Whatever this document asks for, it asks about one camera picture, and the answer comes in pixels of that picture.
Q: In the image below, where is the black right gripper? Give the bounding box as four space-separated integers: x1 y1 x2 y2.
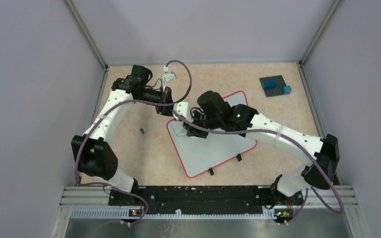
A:
183 110 222 139

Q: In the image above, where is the pink framed whiteboard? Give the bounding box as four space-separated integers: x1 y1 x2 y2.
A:
166 90 257 179

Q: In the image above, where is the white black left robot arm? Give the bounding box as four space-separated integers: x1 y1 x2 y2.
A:
71 65 173 205

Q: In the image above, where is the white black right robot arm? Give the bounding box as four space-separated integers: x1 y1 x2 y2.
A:
174 90 340 204

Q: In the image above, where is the black whiteboard clip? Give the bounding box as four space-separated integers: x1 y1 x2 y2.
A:
208 168 214 176
236 154 242 162

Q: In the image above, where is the dark blue lego brick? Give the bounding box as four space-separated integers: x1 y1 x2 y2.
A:
263 81 277 90

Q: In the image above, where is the grey lego baseplate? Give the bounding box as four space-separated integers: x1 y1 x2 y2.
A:
259 75 287 98

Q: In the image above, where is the light blue lego brick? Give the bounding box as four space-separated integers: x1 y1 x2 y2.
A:
282 85 292 95

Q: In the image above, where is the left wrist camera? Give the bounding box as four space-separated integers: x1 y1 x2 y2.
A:
161 72 177 88

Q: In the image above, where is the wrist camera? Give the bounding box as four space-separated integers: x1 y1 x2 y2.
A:
173 102 193 122
161 72 177 88

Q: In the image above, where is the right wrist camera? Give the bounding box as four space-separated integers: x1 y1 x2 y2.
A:
173 102 193 122

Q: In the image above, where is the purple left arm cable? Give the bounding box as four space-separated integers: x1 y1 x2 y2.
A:
73 59 193 227

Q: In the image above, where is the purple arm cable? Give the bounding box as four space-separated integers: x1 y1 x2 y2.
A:
172 110 345 225
73 59 193 227

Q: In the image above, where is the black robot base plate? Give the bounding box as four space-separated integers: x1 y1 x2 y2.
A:
108 185 303 215

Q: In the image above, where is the white toothed cable duct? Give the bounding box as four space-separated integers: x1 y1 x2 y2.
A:
70 208 277 220

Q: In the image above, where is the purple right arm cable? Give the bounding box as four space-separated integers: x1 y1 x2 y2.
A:
172 110 345 225

